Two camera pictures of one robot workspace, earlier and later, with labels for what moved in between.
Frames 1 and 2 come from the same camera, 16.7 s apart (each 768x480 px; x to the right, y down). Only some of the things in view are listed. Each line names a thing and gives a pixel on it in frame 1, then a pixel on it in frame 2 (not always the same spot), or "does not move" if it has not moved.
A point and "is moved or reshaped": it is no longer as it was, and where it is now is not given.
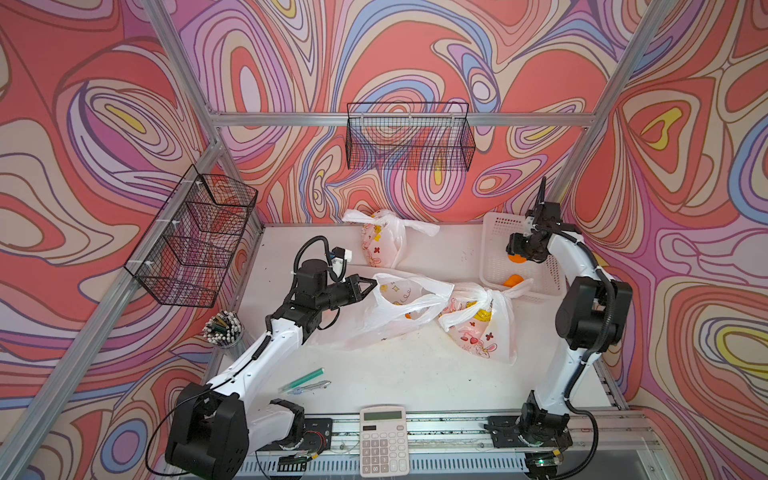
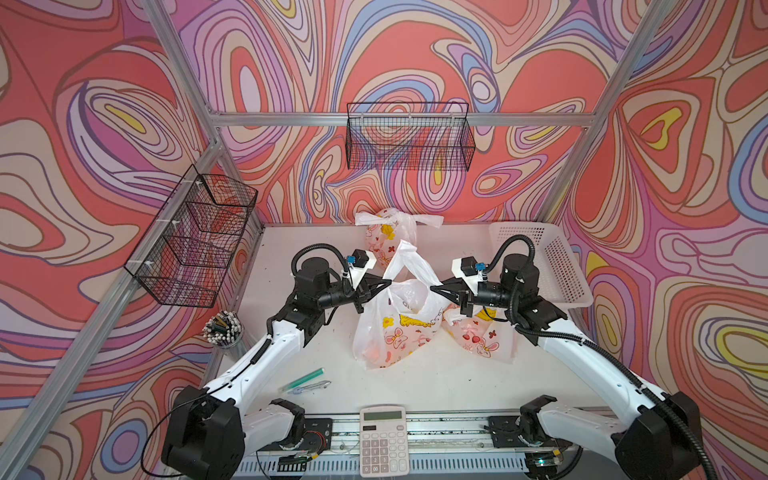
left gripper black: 352,290 does not move
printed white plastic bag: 482,319 does not move
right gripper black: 515,246 -> 466,299
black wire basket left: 186,254 does not move
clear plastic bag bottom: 395,306 is moved or reshaped
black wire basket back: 413,136 does not move
